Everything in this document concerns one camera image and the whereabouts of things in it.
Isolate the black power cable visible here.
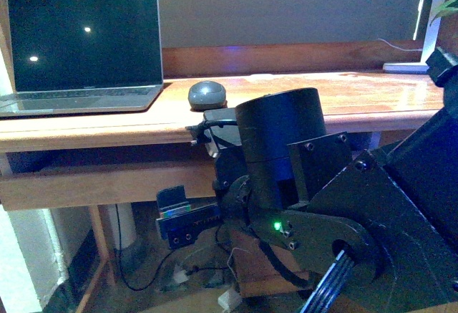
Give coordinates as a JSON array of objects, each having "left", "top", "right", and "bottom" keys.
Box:
[{"left": 114, "top": 203, "right": 230, "bottom": 292}]

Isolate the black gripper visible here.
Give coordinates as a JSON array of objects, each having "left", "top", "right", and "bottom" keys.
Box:
[{"left": 156, "top": 186, "right": 223, "bottom": 249}]

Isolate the white lamp base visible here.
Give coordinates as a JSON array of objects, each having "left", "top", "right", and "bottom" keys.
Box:
[{"left": 383, "top": 0, "right": 446, "bottom": 74}]

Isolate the wooden keyboard tray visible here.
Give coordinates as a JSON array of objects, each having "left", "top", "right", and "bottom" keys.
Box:
[{"left": 1, "top": 161, "right": 215, "bottom": 211}]

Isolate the wooden desk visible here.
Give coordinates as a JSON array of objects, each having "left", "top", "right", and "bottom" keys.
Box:
[{"left": 0, "top": 39, "right": 447, "bottom": 313}]

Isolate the white power adapter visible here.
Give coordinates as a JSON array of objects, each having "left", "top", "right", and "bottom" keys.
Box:
[{"left": 218, "top": 289, "right": 243, "bottom": 312}]

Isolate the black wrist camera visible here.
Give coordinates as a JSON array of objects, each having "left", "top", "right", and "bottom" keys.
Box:
[{"left": 185, "top": 108, "right": 248, "bottom": 191}]

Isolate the grey computer mouse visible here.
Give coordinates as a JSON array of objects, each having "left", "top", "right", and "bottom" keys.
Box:
[{"left": 187, "top": 80, "right": 227, "bottom": 111}]

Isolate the green plant leaf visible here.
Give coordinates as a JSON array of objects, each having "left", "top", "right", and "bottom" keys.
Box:
[{"left": 429, "top": 0, "right": 457, "bottom": 25}]

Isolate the white charger cable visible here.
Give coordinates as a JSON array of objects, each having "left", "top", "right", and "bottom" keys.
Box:
[{"left": 225, "top": 246, "right": 251, "bottom": 278}]

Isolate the grey open laptop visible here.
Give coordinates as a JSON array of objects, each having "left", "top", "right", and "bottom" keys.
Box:
[{"left": 1, "top": 0, "right": 164, "bottom": 118}]

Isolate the floor power outlet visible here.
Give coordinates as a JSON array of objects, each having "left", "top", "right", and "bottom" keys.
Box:
[{"left": 160, "top": 264, "right": 229, "bottom": 292}]

